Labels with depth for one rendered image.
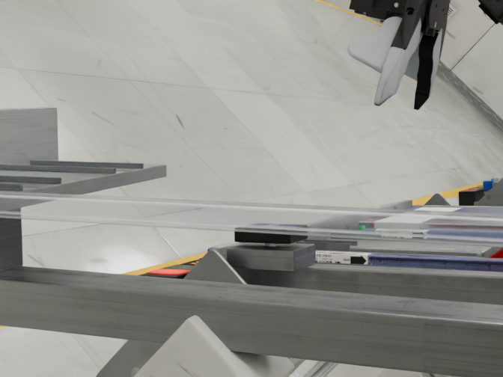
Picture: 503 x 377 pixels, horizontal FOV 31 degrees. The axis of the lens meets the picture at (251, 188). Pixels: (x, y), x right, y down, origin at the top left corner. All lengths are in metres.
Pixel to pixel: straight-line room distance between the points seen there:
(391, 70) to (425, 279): 0.23
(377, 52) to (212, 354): 0.45
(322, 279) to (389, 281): 0.06
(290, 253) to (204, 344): 0.23
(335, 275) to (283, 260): 0.05
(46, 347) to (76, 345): 0.08
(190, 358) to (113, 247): 1.75
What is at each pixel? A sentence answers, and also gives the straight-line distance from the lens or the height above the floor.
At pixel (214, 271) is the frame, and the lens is 0.73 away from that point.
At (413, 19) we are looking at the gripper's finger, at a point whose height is 0.98.
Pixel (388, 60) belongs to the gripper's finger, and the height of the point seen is 0.94.
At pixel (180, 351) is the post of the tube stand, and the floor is 0.80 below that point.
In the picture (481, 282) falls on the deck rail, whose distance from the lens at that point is 0.71.
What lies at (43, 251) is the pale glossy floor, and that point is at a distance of 2.05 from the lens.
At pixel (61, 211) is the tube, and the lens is 0.42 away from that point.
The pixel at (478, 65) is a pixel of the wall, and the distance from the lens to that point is 9.69.
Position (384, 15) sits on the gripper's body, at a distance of 0.91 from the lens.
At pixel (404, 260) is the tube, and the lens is 0.82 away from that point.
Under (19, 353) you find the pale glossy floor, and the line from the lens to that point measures 1.77.
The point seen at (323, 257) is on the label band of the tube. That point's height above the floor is 0.77.
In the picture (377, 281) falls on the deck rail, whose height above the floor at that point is 0.83.
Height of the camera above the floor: 1.05
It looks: 19 degrees down
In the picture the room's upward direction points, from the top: 42 degrees clockwise
